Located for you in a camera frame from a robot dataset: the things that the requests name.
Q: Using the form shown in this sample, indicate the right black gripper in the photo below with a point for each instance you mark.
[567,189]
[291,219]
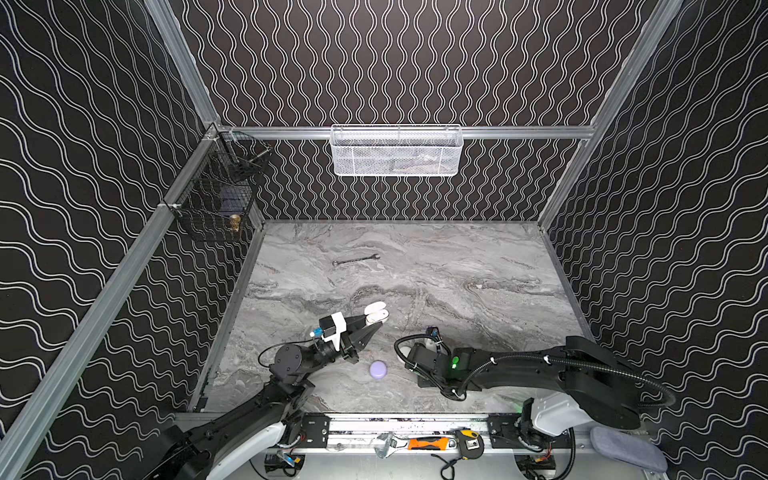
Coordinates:
[421,362]

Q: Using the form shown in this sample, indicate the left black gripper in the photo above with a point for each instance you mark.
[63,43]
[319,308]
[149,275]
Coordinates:
[353,332]

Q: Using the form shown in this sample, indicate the cream earbud charging case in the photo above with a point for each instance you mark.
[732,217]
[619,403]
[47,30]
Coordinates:
[376,312]

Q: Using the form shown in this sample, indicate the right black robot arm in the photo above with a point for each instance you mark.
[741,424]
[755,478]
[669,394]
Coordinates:
[584,382]

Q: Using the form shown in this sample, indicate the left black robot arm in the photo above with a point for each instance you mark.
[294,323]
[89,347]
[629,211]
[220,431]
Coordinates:
[216,449]

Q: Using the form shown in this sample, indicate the purple round charging case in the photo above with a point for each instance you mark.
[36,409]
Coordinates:
[378,370]

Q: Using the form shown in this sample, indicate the steel combination wrench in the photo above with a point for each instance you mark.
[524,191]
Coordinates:
[337,263]

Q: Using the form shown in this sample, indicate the orange utility knife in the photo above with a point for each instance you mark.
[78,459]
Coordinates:
[431,443]

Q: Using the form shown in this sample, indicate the yellow black tape measure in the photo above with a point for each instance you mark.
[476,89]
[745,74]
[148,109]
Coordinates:
[471,445]

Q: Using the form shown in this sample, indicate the adjustable wrench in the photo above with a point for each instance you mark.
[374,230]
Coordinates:
[385,444]

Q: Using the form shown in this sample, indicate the brass fitting in basket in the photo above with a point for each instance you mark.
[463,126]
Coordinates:
[235,221]

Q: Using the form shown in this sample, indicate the grey cloth pad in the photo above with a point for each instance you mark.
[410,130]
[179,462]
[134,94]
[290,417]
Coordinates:
[628,449]

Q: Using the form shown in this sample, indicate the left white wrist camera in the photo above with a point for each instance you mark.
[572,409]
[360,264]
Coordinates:
[330,330]

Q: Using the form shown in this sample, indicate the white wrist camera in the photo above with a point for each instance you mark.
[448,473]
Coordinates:
[433,342]
[330,330]

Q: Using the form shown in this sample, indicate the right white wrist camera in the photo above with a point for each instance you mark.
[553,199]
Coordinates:
[433,342]

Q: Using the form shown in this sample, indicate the white wire mesh basket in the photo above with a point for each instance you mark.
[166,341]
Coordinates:
[390,150]

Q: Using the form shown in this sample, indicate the black wire basket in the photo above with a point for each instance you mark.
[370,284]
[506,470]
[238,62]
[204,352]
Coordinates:
[225,183]

